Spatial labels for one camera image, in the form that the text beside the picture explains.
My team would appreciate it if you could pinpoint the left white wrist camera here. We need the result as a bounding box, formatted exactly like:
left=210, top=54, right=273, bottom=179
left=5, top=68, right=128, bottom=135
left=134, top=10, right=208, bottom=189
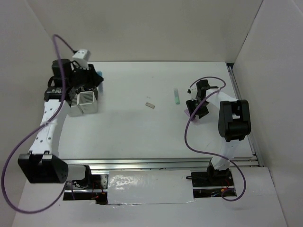
left=72, top=49, right=91, bottom=69

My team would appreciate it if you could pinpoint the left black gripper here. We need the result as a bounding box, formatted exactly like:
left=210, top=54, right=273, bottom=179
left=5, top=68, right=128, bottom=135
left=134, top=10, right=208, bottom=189
left=70, top=62, right=105, bottom=90

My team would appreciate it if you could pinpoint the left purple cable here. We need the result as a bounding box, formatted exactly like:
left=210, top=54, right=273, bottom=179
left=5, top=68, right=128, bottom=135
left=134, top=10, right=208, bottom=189
left=1, top=34, right=76, bottom=215

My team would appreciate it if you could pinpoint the green highlighter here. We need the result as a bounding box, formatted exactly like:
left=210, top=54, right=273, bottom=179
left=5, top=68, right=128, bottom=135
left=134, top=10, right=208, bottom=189
left=174, top=88, right=180, bottom=105

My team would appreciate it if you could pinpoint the aluminium rail frame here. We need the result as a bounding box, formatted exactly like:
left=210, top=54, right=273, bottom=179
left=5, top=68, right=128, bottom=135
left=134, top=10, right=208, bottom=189
left=58, top=61, right=265, bottom=172

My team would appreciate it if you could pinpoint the grey eraser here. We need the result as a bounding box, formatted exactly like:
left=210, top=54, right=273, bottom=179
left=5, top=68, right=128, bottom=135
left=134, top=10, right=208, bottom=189
left=145, top=102, right=155, bottom=109

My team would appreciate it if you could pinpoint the white slatted organizer container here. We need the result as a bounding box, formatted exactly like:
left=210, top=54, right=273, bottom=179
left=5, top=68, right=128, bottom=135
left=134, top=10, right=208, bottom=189
left=68, top=88, right=98, bottom=117

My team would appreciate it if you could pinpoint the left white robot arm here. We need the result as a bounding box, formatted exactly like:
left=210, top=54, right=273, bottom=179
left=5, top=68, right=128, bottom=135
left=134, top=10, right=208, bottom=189
left=18, top=59, right=104, bottom=183

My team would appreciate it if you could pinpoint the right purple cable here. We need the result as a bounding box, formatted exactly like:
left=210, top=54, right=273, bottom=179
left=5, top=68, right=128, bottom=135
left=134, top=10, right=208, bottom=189
left=184, top=77, right=247, bottom=201

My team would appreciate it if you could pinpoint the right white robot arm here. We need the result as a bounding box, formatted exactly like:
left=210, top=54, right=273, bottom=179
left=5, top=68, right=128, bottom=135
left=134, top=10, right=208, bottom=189
left=186, top=77, right=251, bottom=185

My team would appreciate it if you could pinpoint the blue highlighter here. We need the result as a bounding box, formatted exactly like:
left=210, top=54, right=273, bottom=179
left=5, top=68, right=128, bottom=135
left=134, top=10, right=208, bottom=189
left=97, top=71, right=104, bottom=93

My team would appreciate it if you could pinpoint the purple cable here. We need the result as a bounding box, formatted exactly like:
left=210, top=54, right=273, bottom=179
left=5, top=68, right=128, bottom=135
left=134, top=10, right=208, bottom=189
left=184, top=77, right=247, bottom=201
left=1, top=34, right=76, bottom=215

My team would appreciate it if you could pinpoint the shiny white cover sheet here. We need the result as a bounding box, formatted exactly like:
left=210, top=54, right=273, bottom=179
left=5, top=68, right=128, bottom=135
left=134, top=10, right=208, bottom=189
left=107, top=170, right=194, bottom=205

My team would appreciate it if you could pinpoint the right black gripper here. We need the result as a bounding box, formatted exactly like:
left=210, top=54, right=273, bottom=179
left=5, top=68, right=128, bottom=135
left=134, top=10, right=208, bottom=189
left=186, top=97, right=210, bottom=121

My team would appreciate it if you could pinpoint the purple highlighter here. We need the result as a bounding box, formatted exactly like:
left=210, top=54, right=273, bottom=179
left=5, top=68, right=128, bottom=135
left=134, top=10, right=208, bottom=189
left=184, top=109, right=200, bottom=125

